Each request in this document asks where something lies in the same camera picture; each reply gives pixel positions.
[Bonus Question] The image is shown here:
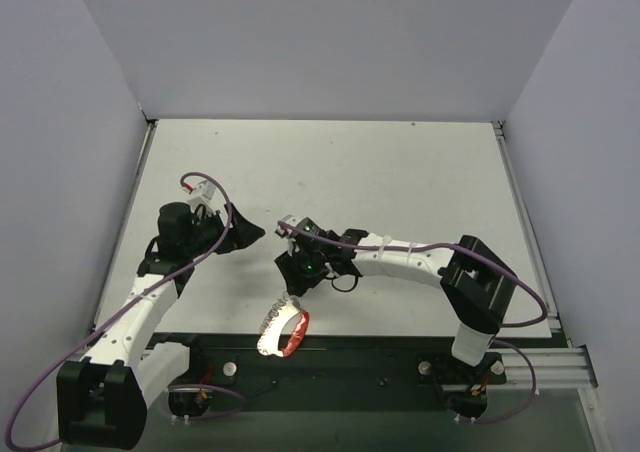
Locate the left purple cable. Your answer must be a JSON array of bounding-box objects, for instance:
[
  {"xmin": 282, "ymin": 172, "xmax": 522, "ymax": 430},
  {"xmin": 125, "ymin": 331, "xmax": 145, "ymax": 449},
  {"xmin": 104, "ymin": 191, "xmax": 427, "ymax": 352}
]
[{"xmin": 3, "ymin": 172, "xmax": 234, "ymax": 448}]

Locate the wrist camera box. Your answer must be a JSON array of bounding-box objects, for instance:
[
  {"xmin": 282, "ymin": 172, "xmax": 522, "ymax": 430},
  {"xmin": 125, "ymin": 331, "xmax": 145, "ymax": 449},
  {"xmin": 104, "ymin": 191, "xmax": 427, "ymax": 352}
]
[
  {"xmin": 187, "ymin": 180, "xmax": 217, "ymax": 212},
  {"xmin": 274, "ymin": 215, "xmax": 298, "ymax": 238}
]

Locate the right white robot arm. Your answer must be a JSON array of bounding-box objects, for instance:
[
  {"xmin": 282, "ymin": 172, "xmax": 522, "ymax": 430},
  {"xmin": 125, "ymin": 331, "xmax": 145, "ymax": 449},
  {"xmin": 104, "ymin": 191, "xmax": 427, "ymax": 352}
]
[{"xmin": 275, "ymin": 216, "xmax": 516, "ymax": 367}]

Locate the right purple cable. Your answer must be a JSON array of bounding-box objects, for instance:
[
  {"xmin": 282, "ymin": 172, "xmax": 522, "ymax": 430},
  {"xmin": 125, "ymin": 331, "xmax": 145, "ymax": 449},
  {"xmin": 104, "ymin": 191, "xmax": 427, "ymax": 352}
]
[{"xmin": 274, "ymin": 221, "xmax": 551, "ymax": 328}]

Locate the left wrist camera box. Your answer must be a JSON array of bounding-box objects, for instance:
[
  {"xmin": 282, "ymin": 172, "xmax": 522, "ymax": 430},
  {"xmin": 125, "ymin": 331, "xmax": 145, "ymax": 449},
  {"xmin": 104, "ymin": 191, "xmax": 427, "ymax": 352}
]
[{"xmin": 187, "ymin": 180, "xmax": 217, "ymax": 212}]

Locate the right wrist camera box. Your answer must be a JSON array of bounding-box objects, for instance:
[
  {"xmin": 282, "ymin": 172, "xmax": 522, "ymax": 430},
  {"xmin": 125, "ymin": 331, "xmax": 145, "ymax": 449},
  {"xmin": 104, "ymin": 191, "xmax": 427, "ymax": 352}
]
[{"xmin": 274, "ymin": 215, "xmax": 298, "ymax": 238}]

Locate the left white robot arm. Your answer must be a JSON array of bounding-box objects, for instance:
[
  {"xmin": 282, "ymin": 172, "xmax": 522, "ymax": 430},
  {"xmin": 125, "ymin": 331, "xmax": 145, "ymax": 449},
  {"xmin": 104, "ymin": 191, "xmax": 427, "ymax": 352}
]
[{"xmin": 56, "ymin": 202, "xmax": 265, "ymax": 450}]

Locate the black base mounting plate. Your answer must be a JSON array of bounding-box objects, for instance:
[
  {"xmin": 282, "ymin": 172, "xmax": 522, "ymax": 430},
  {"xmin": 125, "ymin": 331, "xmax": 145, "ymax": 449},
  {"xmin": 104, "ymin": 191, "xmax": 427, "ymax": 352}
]
[{"xmin": 150, "ymin": 333, "xmax": 506, "ymax": 412}]

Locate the purple cable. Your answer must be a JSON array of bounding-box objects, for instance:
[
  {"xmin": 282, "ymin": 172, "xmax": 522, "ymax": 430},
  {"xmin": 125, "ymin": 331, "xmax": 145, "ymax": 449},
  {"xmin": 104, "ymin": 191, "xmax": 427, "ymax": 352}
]
[
  {"xmin": 3, "ymin": 172, "xmax": 234, "ymax": 448},
  {"xmin": 274, "ymin": 221, "xmax": 551, "ymax": 328}
]

